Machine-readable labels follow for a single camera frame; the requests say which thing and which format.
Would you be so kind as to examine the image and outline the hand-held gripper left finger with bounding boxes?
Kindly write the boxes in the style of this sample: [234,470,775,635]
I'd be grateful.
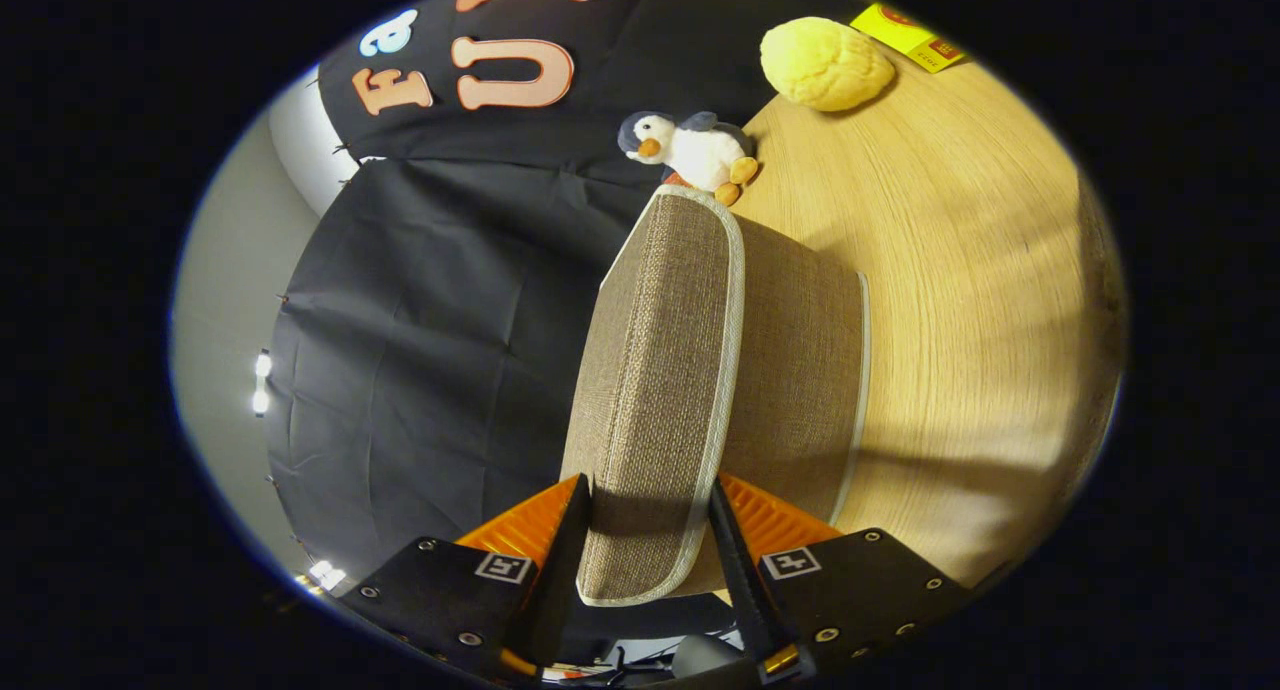
[340,473,596,686]

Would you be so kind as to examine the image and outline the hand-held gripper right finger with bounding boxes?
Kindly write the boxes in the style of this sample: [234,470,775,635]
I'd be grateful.
[706,473,976,686]

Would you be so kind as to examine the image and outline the brown fabric storage box lid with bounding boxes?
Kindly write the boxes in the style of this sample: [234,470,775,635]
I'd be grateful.
[560,185,746,608]

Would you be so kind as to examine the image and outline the penguin plush toy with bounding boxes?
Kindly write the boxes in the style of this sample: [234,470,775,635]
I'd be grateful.
[617,110,761,208]

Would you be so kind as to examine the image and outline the yellow round plush cushion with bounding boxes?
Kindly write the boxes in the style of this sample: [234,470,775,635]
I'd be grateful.
[760,16,897,113]

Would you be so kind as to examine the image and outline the yellow book with red circle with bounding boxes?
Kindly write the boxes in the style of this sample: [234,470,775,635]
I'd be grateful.
[850,2,966,74]

